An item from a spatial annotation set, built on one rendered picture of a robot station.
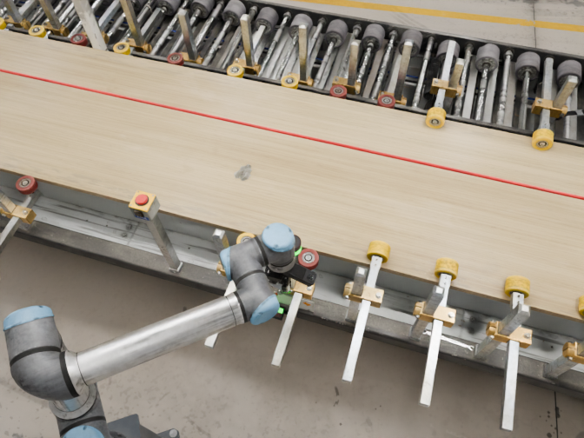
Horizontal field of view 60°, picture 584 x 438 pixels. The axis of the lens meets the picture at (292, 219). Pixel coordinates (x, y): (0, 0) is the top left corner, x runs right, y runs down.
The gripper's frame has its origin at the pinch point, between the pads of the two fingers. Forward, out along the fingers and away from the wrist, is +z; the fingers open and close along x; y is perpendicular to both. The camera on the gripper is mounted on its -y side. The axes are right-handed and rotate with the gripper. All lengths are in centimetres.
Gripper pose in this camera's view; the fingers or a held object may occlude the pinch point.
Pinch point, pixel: (288, 288)
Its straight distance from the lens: 174.4
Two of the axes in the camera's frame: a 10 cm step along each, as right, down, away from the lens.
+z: 0.3, 5.2, 8.6
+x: -2.9, 8.2, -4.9
